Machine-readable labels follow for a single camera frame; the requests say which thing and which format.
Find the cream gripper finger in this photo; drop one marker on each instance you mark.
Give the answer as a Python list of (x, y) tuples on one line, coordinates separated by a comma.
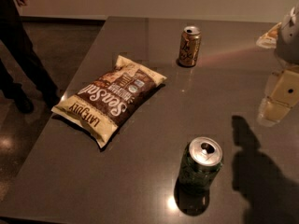
[(269, 39), (281, 95)]

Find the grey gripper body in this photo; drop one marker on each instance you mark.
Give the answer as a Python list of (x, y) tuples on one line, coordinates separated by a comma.
[(288, 42)]

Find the orange soda can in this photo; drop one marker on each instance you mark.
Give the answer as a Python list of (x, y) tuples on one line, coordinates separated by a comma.
[(189, 46)]

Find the green soda can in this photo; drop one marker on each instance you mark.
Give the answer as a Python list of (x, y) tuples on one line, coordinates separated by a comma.
[(200, 163)]

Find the brown chips bag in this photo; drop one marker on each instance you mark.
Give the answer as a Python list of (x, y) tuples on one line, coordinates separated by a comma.
[(104, 105)]

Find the person in dark clothes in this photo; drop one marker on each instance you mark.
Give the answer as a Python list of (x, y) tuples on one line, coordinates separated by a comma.
[(18, 43)]

